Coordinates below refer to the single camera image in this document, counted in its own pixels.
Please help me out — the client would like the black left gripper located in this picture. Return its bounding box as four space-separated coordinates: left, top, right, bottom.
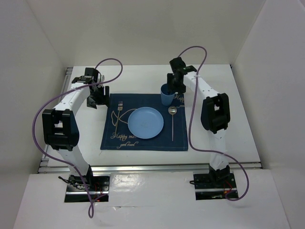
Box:
86 85 109 109

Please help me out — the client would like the light blue cup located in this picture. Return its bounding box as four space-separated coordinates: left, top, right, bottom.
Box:
160 84 175 106

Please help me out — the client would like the silver spoon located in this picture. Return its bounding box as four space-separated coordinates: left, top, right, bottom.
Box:
168 106 177 141

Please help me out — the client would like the silver fork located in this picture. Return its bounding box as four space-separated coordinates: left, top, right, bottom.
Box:
114 101 123 136

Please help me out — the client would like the navy blue fish placemat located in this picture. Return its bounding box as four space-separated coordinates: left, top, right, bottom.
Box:
101 94 188 151

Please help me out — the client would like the light blue plate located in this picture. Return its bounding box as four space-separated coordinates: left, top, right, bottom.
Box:
128 107 164 139

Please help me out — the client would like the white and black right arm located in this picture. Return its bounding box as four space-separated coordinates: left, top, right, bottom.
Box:
167 57 231 187

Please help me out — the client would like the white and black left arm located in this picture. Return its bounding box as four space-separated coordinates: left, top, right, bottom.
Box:
42 68 110 190

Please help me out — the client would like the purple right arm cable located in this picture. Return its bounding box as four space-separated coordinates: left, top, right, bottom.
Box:
178 46 251 202

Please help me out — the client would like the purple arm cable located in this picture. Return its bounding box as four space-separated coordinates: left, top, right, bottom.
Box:
32 58 123 219
178 46 251 202

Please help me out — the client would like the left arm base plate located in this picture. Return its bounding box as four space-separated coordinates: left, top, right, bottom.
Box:
58 175 110 203

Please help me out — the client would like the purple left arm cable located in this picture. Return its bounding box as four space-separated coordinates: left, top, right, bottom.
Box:
32 58 123 219

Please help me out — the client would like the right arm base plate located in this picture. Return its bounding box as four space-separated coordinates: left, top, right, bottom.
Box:
189 173 239 200

